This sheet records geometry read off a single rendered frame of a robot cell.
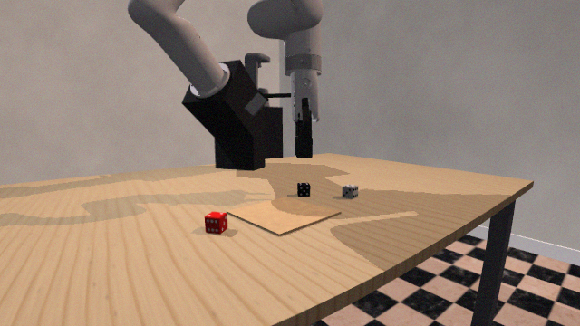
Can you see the tan flat mat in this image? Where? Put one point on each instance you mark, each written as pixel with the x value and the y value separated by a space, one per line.
pixel 283 215

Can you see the red die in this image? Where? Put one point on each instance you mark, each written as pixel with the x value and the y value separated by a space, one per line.
pixel 216 222

